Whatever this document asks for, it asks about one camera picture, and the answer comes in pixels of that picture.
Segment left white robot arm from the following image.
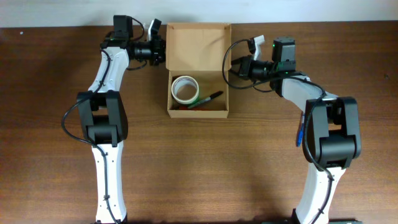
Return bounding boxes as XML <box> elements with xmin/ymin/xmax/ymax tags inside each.
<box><xmin>76</xmin><ymin>15</ymin><xmax>165</xmax><ymax>223</ymax></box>

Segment brown cardboard box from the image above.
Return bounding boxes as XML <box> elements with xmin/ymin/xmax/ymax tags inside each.
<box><xmin>166</xmin><ymin>22</ymin><xmax>231</xmax><ymax>118</ymax></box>

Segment orange utility knife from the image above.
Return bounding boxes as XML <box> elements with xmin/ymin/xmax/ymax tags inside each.
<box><xmin>176</xmin><ymin>106</ymin><xmax>211</xmax><ymax>111</ymax></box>

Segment blue pen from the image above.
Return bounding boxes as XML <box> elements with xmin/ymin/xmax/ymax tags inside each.
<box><xmin>296</xmin><ymin>113</ymin><xmax>305</xmax><ymax>147</ymax></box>

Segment black cable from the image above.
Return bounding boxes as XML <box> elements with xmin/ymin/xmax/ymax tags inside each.
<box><xmin>221</xmin><ymin>39</ymin><xmax>335</xmax><ymax>224</ymax></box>
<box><xmin>60</xmin><ymin>17</ymin><xmax>149</xmax><ymax>224</ymax></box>

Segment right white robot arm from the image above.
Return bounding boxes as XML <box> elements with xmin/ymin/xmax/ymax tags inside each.
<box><xmin>231</xmin><ymin>35</ymin><xmax>361</xmax><ymax>223</ymax></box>

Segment black marker pen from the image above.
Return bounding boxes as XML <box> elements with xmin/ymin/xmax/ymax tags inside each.
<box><xmin>189</xmin><ymin>91</ymin><xmax>223</xmax><ymax>108</ymax></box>

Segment right black cable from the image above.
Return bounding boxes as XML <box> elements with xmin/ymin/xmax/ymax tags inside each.
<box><xmin>221</xmin><ymin>39</ymin><xmax>335</xmax><ymax>224</ymax></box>

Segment cream masking tape roll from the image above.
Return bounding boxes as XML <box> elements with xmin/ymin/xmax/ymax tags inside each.
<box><xmin>171</xmin><ymin>75</ymin><xmax>200</xmax><ymax>105</ymax></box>

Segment green tape roll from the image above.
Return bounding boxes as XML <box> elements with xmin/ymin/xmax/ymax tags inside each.
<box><xmin>187</xmin><ymin>90</ymin><xmax>200</xmax><ymax>105</ymax></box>

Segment left black cable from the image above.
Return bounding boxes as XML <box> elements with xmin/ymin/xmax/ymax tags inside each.
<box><xmin>60</xmin><ymin>17</ymin><xmax>149</xmax><ymax>224</ymax></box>

